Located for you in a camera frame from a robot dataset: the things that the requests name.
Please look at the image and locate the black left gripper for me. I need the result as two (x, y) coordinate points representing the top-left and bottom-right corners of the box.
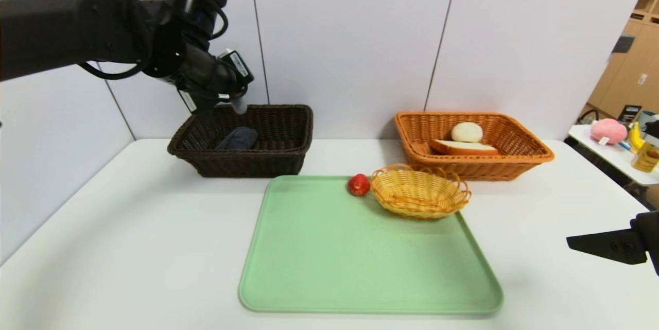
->
(177, 76), (217, 116)

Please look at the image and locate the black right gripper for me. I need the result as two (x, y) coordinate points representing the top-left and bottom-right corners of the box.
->
(566, 210), (659, 276)

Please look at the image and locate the dark grey towel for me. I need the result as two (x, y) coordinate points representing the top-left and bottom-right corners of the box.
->
(215, 126), (258, 151)

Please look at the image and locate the white bread slice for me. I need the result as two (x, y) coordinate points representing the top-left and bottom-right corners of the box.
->
(430, 138), (500, 156)

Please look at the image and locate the white bun with orange top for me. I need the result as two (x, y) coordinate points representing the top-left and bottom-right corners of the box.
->
(451, 121), (484, 144)

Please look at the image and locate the large dark brown wicker basket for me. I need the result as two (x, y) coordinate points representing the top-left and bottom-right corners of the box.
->
(167, 104), (314, 178)

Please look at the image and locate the large orange wicker basket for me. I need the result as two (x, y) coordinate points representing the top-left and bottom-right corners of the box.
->
(394, 111), (556, 182)

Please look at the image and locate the small yellow wicker basket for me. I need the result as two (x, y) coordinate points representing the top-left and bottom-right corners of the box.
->
(370, 163), (472, 220)

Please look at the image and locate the yellow drink bottle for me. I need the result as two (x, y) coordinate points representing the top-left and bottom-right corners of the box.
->
(631, 134), (659, 173)

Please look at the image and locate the yellow banana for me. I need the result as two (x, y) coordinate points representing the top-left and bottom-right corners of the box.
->
(628, 121), (647, 151)

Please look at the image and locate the white side table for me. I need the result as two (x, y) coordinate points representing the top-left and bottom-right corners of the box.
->
(564, 123), (659, 186)

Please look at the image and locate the pink plush toy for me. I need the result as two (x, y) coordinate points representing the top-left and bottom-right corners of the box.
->
(590, 118), (629, 145)

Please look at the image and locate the small black card box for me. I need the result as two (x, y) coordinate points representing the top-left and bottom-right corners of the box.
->
(617, 105), (643, 125)

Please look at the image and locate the small red tomato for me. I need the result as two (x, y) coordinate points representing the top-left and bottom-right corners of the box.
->
(348, 173), (371, 197)

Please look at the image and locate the grey box on cabinet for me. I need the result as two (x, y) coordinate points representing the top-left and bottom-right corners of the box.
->
(612, 34), (635, 54)

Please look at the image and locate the light green plastic tray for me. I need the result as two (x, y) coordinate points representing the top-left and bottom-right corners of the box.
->
(238, 175), (504, 315)

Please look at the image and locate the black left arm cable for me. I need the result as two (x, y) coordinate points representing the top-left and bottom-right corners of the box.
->
(77, 0), (230, 82)

